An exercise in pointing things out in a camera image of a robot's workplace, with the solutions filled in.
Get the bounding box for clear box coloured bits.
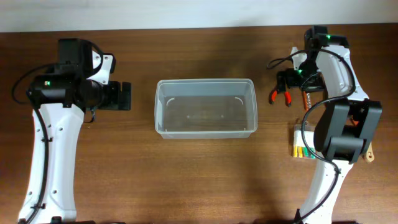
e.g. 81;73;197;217
292;124;315;159

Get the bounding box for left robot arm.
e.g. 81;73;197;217
17;38;132;223

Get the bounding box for orange socket bit rail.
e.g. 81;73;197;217
302;91;312;111

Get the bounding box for red handled small cutters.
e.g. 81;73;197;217
269;89;292;107

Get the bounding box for orange scraper wooden handle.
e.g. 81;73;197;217
349;118;374;163

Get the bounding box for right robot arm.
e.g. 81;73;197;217
267;26;382;223

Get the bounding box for clear plastic container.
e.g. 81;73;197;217
154;78;258;139

